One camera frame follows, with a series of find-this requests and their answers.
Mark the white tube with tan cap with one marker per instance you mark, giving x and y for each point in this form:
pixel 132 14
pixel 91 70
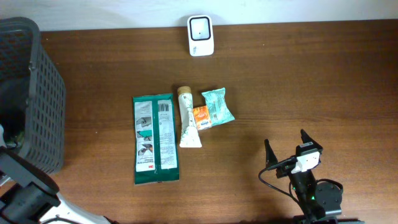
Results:
pixel 189 133

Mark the orange tissue packet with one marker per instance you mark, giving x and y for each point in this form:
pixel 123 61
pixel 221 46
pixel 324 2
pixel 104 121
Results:
pixel 202 117

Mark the teal wet wipes pack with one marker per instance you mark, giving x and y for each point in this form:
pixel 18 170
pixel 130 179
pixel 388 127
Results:
pixel 218 110

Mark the grey plastic mesh basket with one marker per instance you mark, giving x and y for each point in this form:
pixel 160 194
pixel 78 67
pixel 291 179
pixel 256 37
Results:
pixel 33 96

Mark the white barcode scanner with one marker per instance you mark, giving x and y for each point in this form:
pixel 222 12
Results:
pixel 200 35

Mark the green 3M package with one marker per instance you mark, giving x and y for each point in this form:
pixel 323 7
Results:
pixel 156 156

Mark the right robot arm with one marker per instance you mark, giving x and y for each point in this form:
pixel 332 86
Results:
pixel 319 199

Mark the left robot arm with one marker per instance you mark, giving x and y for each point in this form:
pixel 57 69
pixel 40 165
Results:
pixel 36 198

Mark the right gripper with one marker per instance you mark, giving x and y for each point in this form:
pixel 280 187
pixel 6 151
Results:
pixel 270 157

